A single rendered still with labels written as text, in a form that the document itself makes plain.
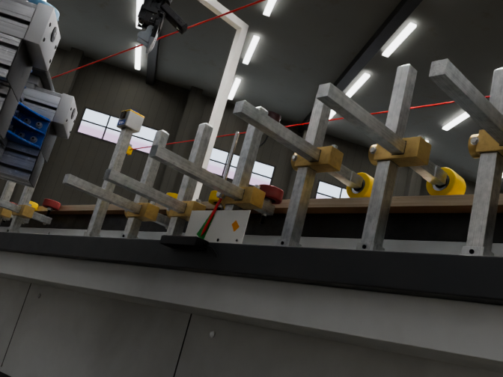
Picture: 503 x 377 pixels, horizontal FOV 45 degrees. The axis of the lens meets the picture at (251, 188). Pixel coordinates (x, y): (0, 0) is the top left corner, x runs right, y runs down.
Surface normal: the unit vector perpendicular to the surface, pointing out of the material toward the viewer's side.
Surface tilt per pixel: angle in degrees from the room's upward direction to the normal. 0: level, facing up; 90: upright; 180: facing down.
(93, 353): 90
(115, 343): 90
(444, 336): 90
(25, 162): 90
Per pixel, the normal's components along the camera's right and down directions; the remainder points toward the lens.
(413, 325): -0.69, -0.37
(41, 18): 0.19, -0.23
